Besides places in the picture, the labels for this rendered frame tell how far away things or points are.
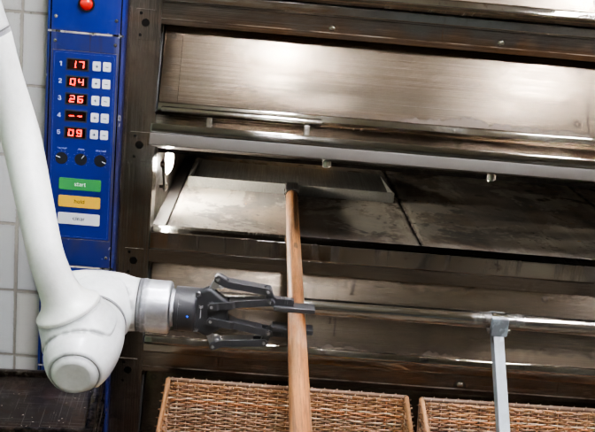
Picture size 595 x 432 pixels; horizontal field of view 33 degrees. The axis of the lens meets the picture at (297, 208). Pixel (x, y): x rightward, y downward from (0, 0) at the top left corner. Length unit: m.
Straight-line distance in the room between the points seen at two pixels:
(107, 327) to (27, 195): 0.23
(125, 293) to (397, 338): 0.82
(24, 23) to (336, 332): 0.95
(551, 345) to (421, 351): 0.30
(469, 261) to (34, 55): 1.04
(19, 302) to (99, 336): 0.82
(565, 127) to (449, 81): 0.27
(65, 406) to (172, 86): 0.69
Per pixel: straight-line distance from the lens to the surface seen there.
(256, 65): 2.17
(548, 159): 2.12
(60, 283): 1.54
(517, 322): 1.94
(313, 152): 2.04
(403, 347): 2.31
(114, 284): 1.68
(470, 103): 2.20
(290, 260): 1.99
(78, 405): 2.13
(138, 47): 2.18
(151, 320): 1.69
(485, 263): 2.29
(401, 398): 2.33
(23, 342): 2.38
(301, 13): 2.15
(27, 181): 1.58
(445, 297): 2.33
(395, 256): 2.26
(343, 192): 2.69
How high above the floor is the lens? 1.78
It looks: 14 degrees down
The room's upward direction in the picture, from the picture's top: 5 degrees clockwise
